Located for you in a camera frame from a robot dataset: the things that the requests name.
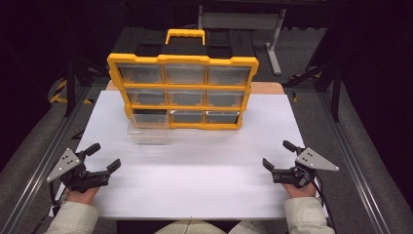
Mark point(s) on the grey metal stand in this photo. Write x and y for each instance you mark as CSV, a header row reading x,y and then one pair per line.
x,y
242,21

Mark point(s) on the clear plastic drawer bin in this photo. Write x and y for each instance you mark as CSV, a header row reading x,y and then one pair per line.
x,y
148,134

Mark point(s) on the black tripod stand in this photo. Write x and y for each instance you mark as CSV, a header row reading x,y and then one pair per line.
x,y
335,94
70,87

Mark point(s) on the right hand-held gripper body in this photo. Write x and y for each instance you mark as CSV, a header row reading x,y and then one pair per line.
x,y
313,161

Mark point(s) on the person's right hand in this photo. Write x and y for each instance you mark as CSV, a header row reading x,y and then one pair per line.
x,y
300,192

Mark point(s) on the yellow black drawer organizer cabinet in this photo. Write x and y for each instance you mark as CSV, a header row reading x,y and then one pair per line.
x,y
181,59

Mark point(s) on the grid of clear drawers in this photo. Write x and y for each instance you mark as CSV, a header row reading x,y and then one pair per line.
x,y
185,74

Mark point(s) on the white table board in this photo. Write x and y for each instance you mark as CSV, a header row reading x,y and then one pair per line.
x,y
201,182

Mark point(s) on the aluminium floor rail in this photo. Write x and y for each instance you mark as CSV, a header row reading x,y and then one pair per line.
x,y
354,165
42,165

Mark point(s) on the person's right leg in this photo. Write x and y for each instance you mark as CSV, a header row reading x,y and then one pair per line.
x,y
256,228

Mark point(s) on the yellow black floor tape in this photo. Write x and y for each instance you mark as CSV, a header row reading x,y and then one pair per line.
x,y
58,92

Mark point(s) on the person's left leg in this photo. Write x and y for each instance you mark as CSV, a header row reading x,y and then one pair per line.
x,y
191,227

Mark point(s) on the person's leg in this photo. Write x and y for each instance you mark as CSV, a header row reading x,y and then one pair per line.
x,y
191,227
256,228

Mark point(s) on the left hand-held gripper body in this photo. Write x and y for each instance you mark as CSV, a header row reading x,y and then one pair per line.
x,y
66,164

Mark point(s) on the person's left hand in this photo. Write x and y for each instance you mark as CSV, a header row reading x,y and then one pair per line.
x,y
81,197

